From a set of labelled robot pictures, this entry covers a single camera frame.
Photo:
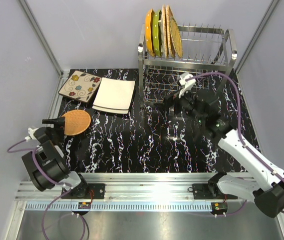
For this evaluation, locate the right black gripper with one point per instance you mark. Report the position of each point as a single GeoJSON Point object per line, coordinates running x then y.
{"type": "Point", "coordinates": [171, 100]}

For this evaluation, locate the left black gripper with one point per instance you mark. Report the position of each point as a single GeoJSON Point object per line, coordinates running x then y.
{"type": "Point", "coordinates": [60, 130]}

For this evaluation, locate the orange wicker plate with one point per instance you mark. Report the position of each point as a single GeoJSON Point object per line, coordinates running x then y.
{"type": "Point", "coordinates": [76, 122]}

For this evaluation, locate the floral square ceramic plate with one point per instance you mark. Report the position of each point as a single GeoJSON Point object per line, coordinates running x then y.
{"type": "Point", "coordinates": [80, 86]}

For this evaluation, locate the white black-rimmed square plate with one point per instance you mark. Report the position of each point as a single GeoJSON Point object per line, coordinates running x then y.
{"type": "Point", "coordinates": [115, 94]}

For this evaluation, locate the green wicker plate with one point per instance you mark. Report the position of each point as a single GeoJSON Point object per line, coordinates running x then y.
{"type": "Point", "coordinates": [175, 42]}

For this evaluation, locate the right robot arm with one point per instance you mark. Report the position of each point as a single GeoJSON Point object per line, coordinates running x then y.
{"type": "Point", "coordinates": [267, 189]}

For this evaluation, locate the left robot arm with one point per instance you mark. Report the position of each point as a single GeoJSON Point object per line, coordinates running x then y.
{"type": "Point", "coordinates": [46, 164]}

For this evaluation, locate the steel two-tier dish rack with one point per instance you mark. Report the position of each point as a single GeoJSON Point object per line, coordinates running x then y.
{"type": "Point", "coordinates": [205, 49]}

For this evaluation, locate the black marble pattern mat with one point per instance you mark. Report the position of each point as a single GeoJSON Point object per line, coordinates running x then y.
{"type": "Point", "coordinates": [143, 141]}

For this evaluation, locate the large woven wicker plate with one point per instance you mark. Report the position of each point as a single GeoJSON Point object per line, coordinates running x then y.
{"type": "Point", "coordinates": [167, 14]}

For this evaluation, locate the green dotted plate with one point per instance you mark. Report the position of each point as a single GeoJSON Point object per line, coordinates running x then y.
{"type": "Point", "coordinates": [156, 33]}

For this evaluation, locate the orange octagonal plate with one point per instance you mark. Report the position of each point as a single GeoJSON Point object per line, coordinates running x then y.
{"type": "Point", "coordinates": [148, 32]}

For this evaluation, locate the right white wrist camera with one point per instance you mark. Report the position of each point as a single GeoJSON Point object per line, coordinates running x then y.
{"type": "Point", "coordinates": [186, 82]}

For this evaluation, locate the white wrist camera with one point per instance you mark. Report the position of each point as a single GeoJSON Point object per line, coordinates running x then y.
{"type": "Point", "coordinates": [31, 134]}
{"type": "Point", "coordinates": [186, 82]}

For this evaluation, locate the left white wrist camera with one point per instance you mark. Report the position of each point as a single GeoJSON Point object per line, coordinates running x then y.
{"type": "Point", "coordinates": [31, 134]}

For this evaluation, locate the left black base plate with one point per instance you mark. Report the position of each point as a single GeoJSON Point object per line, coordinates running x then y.
{"type": "Point", "coordinates": [96, 190]}

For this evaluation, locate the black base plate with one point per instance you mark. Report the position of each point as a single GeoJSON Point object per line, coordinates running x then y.
{"type": "Point", "coordinates": [201, 192]}
{"type": "Point", "coordinates": [96, 190]}

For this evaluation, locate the aluminium mounting rail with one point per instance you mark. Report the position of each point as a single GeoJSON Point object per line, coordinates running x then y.
{"type": "Point", "coordinates": [127, 192]}

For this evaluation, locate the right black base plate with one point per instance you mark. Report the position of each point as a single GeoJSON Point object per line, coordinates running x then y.
{"type": "Point", "coordinates": [201, 192]}

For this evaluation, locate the left aluminium frame post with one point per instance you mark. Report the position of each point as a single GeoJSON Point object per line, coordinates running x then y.
{"type": "Point", "coordinates": [38, 32]}

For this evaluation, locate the aluminium frame post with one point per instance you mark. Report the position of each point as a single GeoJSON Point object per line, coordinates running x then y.
{"type": "Point", "coordinates": [38, 32]}
{"type": "Point", "coordinates": [259, 30]}

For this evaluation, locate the right aluminium frame post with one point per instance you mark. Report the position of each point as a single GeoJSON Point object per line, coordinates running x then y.
{"type": "Point", "coordinates": [259, 30]}

